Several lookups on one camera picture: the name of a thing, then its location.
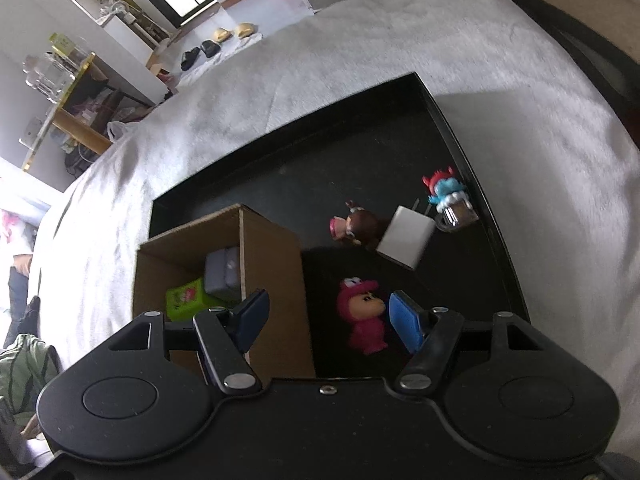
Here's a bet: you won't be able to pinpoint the dark bed frame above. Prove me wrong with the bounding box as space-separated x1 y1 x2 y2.
472 0 640 153

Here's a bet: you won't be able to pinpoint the gold-edged glass table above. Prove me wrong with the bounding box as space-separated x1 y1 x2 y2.
20 51 157 172

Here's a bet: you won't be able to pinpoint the clear glass bottles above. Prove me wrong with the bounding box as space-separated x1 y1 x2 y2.
21 31 89 104

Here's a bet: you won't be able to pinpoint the black tray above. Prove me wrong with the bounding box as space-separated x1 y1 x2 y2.
149 72 532 381

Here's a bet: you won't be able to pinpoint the green toy cube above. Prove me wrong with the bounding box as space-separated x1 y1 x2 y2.
166 276 227 322

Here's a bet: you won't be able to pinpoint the brown-haired figurine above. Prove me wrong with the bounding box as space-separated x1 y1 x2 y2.
329 200 389 252

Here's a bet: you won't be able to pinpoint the dark cloth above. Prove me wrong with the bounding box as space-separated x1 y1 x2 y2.
22 295 42 335

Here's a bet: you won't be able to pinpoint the grey toy block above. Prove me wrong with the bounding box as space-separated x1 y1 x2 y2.
204 246 243 302

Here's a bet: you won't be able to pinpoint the pink hooded figurine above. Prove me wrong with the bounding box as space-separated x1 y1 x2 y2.
336 277 389 356

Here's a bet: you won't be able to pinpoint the white charger plug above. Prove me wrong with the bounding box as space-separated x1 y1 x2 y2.
376 199 436 272

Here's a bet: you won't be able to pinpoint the green striped cloth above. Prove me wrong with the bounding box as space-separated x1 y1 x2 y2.
0 334 62 415

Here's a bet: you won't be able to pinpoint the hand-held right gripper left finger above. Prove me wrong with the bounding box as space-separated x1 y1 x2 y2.
107 289 271 394

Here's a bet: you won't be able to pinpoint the white plastic bag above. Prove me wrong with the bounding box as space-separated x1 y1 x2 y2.
106 120 144 144

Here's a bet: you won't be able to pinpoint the red and blue mug figurine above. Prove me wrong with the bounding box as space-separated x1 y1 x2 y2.
421 165 480 233

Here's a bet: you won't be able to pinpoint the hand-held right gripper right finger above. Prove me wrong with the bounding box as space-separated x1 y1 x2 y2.
388 290 547 401

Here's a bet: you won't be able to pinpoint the white floor cloth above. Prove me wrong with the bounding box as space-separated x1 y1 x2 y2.
176 32 264 90

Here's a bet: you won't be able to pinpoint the brown cardboard box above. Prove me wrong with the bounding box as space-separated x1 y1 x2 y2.
132 203 317 381

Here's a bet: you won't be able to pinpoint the white fluffy blanket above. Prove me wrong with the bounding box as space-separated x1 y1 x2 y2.
27 0 640 461

